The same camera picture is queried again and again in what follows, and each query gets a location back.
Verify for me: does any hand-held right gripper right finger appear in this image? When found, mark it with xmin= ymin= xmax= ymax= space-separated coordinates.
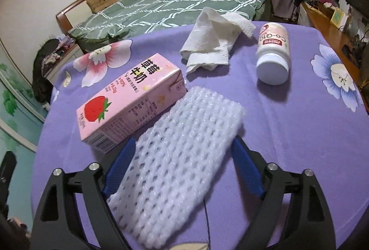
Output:
xmin=231 ymin=136 xmax=338 ymax=250

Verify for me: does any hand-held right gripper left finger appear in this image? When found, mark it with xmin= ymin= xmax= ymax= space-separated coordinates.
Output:
xmin=30 ymin=136 xmax=137 ymax=250

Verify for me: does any white foam net sleeve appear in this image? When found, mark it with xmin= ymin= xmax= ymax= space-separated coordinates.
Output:
xmin=107 ymin=86 xmax=243 ymax=242

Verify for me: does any purple floral tablecloth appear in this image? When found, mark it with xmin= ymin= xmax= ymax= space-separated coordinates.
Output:
xmin=30 ymin=24 xmax=369 ymax=250

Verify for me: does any painted wardrobe door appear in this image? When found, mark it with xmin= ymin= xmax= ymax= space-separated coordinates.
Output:
xmin=0 ymin=45 xmax=49 ymax=210

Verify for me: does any pink strawberry milk carton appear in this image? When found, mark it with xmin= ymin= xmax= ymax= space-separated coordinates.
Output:
xmin=76 ymin=53 xmax=187 ymax=154

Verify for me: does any white pill bottle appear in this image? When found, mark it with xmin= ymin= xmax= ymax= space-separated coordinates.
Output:
xmin=256 ymin=23 xmax=291 ymax=85

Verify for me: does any white nightstand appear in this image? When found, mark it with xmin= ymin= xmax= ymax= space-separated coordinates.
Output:
xmin=43 ymin=44 xmax=84 ymax=86

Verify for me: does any crumpled white paper towel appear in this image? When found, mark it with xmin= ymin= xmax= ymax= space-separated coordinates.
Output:
xmin=180 ymin=7 xmax=256 ymax=75

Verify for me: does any wooden desk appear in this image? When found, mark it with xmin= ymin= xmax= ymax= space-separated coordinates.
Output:
xmin=300 ymin=2 xmax=369 ymax=115

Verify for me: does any wooden bed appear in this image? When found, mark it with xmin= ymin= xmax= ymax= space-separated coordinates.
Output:
xmin=56 ymin=0 xmax=273 ymax=50

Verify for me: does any brown pillow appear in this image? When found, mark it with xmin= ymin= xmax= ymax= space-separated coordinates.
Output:
xmin=86 ymin=0 xmax=119 ymax=12

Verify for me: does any green plaid quilt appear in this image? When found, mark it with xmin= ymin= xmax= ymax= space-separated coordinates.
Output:
xmin=68 ymin=0 xmax=271 ymax=45

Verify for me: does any small green box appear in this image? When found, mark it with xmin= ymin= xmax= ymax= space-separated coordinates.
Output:
xmin=330 ymin=6 xmax=346 ymax=27

